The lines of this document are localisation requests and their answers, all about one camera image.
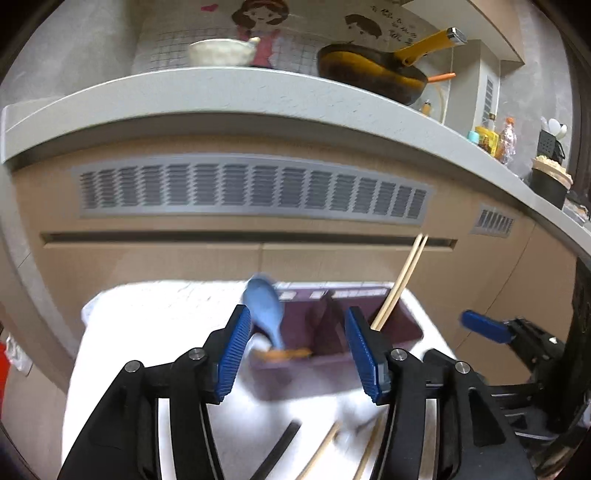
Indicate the blue plastic spoon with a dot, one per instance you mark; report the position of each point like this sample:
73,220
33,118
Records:
263,309

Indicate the grey kitchen countertop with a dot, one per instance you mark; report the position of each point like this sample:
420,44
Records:
231,92

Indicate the clear bottle with orange cap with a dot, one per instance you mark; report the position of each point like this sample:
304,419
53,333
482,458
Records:
508,143

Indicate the black round container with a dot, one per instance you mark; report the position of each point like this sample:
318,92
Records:
547,187

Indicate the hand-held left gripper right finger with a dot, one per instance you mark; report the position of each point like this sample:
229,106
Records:
364,355

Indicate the wall lettering sticker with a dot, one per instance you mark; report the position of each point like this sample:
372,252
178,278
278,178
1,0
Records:
406,34

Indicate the yellow seasoning bottle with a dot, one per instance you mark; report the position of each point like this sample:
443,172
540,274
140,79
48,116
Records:
487,138

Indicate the white bowl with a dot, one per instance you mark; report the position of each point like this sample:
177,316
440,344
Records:
217,53

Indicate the white vented pipe cover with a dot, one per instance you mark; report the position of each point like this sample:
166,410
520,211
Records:
489,92

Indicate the large grey vent grille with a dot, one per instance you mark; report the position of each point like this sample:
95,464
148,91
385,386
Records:
254,189

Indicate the wooden kitchen cabinet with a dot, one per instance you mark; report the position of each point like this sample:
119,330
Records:
138,258

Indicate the small grey vent grille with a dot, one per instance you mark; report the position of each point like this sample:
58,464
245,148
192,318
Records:
496,220

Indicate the black utensil rack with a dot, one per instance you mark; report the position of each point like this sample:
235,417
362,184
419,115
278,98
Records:
547,145

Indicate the black chopstick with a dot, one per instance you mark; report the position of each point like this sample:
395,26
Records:
277,445

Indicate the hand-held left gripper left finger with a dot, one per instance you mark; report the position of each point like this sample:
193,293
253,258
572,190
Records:
233,355

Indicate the cartoon figure wall sticker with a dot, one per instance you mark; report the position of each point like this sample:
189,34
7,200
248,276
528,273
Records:
362,27
265,14

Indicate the brown wooden spoon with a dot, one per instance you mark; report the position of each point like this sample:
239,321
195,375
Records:
286,354

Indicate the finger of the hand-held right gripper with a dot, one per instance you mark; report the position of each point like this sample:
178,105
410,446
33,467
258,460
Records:
485,325

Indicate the white ladle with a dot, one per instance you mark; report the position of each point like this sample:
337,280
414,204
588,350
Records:
562,130
551,124

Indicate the white lace tablecloth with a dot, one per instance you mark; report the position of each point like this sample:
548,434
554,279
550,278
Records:
161,314

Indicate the purple utensil holder box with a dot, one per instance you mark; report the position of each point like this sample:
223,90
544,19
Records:
401,323

